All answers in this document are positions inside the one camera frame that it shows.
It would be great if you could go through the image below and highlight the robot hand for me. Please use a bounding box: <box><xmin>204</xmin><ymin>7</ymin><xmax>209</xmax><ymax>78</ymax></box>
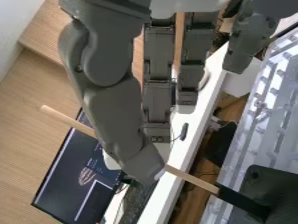
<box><xmin>58</xmin><ymin>0</ymin><xmax>298</xmax><ymax>224</ymax></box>

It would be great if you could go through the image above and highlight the wooden chopstick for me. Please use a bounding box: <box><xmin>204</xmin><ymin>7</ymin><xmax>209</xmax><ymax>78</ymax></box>
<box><xmin>39</xmin><ymin>104</ymin><xmax>223</xmax><ymax>195</ymax></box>

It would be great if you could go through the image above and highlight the white desk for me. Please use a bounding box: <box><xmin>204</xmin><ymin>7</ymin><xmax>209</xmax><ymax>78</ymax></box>
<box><xmin>99</xmin><ymin>41</ymin><xmax>264</xmax><ymax>224</ymax></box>

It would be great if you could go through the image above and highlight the computer monitor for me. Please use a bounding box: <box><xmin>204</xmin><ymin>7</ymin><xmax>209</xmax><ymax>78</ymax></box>
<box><xmin>31</xmin><ymin>108</ymin><xmax>131</xmax><ymax>224</ymax></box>

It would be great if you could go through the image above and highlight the black keyboard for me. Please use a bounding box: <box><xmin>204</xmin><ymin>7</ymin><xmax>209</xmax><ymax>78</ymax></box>
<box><xmin>116</xmin><ymin>179</ymin><xmax>159</xmax><ymax>224</ymax></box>

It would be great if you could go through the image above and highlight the clear box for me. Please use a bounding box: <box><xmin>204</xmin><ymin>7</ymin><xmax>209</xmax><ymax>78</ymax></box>
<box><xmin>199</xmin><ymin>24</ymin><xmax>298</xmax><ymax>224</ymax></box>

